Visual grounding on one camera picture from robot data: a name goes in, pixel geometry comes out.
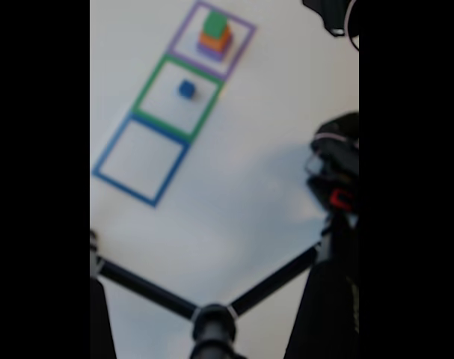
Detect green cube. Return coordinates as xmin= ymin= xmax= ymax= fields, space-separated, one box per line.
xmin=203 ymin=10 xmax=228 ymax=40

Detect purple square frame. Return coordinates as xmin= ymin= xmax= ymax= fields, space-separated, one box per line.
xmin=166 ymin=0 xmax=257 ymax=82

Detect red black table clamp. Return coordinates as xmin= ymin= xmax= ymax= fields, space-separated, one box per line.
xmin=329 ymin=188 xmax=357 ymax=211

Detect purple block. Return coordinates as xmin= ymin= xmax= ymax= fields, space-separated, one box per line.
xmin=195 ymin=40 xmax=233 ymax=62

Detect black camera tripod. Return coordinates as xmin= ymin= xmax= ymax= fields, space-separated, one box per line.
xmin=90 ymin=211 xmax=360 ymax=359

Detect blue square frame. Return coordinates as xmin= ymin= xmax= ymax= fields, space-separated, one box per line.
xmin=91 ymin=113 xmax=192 ymax=209

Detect green square frame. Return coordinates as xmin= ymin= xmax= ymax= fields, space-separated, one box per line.
xmin=131 ymin=53 xmax=227 ymax=145

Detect small blue cube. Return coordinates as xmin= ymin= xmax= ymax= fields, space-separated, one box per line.
xmin=177 ymin=80 xmax=196 ymax=100

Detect orange block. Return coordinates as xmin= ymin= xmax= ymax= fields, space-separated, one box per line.
xmin=198 ymin=28 xmax=233 ymax=52

